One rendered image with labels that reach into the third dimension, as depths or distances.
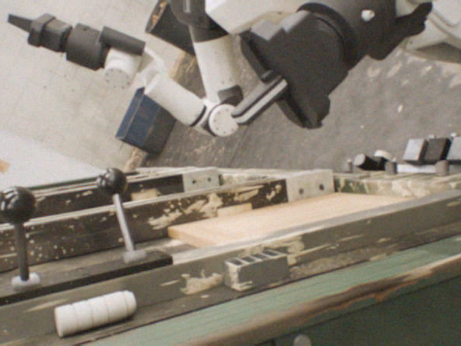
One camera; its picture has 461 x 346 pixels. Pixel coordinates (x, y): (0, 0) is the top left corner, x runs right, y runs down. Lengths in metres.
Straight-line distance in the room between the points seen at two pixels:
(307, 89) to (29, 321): 0.37
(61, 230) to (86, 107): 5.36
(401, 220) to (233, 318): 0.46
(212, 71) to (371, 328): 0.88
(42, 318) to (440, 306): 0.39
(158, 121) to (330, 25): 4.87
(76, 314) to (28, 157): 4.31
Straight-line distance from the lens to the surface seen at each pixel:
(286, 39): 0.52
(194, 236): 0.87
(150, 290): 0.61
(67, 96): 6.25
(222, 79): 1.23
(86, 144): 6.30
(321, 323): 0.42
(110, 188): 0.64
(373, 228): 0.77
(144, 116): 5.35
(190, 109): 1.23
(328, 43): 0.55
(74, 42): 1.19
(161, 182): 1.62
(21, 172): 4.85
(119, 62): 1.17
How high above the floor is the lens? 1.59
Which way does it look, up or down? 25 degrees down
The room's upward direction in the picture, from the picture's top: 63 degrees counter-clockwise
